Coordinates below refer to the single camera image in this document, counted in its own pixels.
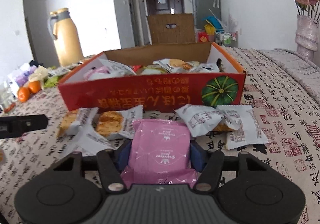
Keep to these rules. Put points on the brown wooden chair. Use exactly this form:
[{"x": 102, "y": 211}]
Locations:
[{"x": 172, "y": 28}]

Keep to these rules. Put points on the purple tissue pack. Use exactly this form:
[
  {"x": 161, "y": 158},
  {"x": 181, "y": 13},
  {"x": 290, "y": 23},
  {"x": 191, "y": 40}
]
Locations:
[{"x": 20, "y": 77}]

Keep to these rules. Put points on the red cardboard snack box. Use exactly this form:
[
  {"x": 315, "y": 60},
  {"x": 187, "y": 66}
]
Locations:
[{"x": 162, "y": 92}]

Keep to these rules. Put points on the orange mandarin front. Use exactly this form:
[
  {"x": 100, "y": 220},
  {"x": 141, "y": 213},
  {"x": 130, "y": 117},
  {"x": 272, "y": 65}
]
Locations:
[{"x": 23, "y": 94}]

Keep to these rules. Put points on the yellow thermos jug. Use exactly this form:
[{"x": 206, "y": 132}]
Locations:
[{"x": 65, "y": 37}]

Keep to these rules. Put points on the grey patterned runner cloth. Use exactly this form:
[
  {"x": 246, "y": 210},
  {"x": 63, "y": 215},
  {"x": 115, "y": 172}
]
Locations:
[{"x": 305, "y": 72}]

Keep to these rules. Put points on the orange mandarin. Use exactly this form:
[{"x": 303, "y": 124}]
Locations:
[
  {"x": 34, "y": 87},
  {"x": 23, "y": 94}
]

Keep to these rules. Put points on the orange mandarin back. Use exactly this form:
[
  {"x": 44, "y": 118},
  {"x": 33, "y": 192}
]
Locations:
[{"x": 34, "y": 87}]

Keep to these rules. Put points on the white cloth flower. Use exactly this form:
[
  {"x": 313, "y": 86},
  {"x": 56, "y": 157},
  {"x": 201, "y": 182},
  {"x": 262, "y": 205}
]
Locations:
[{"x": 39, "y": 74}]

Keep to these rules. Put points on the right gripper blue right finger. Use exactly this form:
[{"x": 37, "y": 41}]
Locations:
[{"x": 198, "y": 156}]

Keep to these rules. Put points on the cracker pack with window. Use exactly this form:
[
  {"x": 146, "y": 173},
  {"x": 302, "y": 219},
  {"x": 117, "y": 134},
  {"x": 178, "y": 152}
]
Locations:
[{"x": 75, "y": 120}]

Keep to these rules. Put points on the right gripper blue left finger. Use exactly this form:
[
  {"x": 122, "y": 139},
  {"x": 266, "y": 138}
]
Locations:
[{"x": 123, "y": 155}]

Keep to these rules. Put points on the pink textured vase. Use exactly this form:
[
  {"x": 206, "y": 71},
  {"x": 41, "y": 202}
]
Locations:
[{"x": 307, "y": 36}]

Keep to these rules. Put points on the wire storage rack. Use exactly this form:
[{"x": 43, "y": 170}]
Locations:
[{"x": 226, "y": 38}]

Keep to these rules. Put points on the calligraphy print tablecloth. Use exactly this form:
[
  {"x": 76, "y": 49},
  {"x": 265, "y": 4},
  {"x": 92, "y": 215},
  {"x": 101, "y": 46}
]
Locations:
[{"x": 278, "y": 123}]

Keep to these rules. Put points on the pink snack pack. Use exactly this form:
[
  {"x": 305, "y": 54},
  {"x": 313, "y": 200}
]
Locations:
[{"x": 159, "y": 154}]

